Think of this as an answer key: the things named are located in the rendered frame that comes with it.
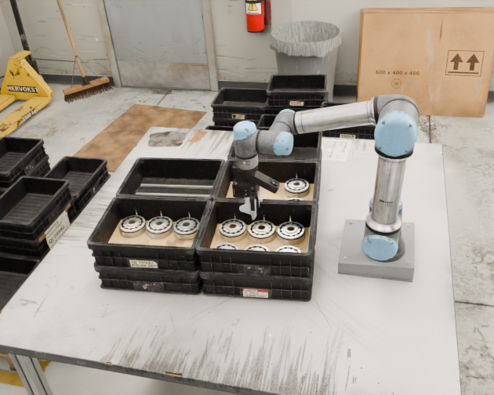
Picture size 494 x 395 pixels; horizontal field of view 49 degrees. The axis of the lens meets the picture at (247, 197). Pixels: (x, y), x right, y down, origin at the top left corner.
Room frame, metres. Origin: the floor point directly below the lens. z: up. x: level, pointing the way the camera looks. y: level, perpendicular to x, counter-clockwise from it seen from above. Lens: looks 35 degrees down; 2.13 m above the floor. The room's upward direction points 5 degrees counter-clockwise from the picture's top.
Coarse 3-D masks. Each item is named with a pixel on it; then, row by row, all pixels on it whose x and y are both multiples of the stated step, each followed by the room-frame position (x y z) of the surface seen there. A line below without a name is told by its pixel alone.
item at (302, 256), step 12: (264, 204) 1.68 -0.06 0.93; (276, 204) 1.67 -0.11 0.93; (288, 204) 1.66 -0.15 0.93; (300, 204) 1.65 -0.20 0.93; (312, 204) 1.65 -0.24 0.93; (312, 216) 1.59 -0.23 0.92; (204, 228) 1.55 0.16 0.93; (312, 228) 1.50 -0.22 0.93; (312, 240) 1.44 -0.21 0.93; (204, 252) 1.43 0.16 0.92; (216, 252) 1.42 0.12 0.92; (228, 252) 1.42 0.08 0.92; (240, 252) 1.41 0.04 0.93; (252, 252) 1.40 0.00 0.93; (264, 252) 1.39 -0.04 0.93; (276, 252) 1.39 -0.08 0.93; (288, 252) 1.39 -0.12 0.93; (300, 252) 1.38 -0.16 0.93; (312, 252) 1.40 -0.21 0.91
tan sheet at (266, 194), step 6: (282, 186) 1.93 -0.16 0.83; (312, 186) 1.91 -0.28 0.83; (228, 192) 1.92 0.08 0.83; (264, 192) 1.90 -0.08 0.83; (270, 192) 1.89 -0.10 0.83; (282, 192) 1.89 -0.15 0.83; (312, 192) 1.87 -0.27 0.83; (264, 198) 1.85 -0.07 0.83; (270, 198) 1.85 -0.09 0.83; (276, 198) 1.84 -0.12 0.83; (282, 198) 1.84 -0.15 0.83; (288, 198) 1.84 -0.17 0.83; (300, 198) 1.83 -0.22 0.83; (306, 198) 1.83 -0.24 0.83; (312, 198) 1.82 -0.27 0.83
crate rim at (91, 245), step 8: (112, 200) 1.78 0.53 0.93; (144, 200) 1.77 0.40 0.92; (152, 200) 1.76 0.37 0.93; (160, 200) 1.76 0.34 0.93; (168, 200) 1.75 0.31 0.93; (176, 200) 1.75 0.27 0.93; (184, 200) 1.74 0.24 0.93; (192, 200) 1.74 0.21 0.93; (200, 200) 1.73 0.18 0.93; (208, 200) 1.73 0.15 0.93; (208, 208) 1.67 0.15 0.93; (104, 216) 1.68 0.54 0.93; (96, 224) 1.63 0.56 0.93; (200, 224) 1.58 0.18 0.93; (96, 232) 1.59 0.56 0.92; (200, 232) 1.53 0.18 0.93; (88, 240) 1.54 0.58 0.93; (96, 248) 1.51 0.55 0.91; (104, 248) 1.50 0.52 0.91; (112, 248) 1.50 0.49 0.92; (120, 248) 1.49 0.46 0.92; (128, 248) 1.49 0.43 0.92; (136, 248) 1.48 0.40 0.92; (144, 248) 1.47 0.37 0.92; (152, 248) 1.47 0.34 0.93; (160, 248) 1.46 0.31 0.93; (168, 248) 1.46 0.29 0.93; (176, 248) 1.45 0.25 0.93; (184, 248) 1.45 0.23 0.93; (192, 248) 1.45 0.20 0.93
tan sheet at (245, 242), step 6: (216, 228) 1.68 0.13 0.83; (246, 228) 1.66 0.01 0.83; (276, 228) 1.65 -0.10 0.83; (306, 228) 1.63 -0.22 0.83; (216, 234) 1.64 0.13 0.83; (246, 234) 1.62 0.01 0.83; (276, 234) 1.61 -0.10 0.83; (306, 234) 1.59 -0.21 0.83; (216, 240) 1.60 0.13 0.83; (222, 240) 1.60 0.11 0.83; (246, 240) 1.59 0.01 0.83; (276, 240) 1.58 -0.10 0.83; (306, 240) 1.56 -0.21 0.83; (210, 246) 1.57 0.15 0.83; (240, 246) 1.56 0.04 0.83; (246, 246) 1.55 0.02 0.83; (270, 246) 1.54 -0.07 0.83; (276, 246) 1.54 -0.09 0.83; (294, 246) 1.53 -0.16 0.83; (300, 246) 1.53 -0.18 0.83; (306, 246) 1.53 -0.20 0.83
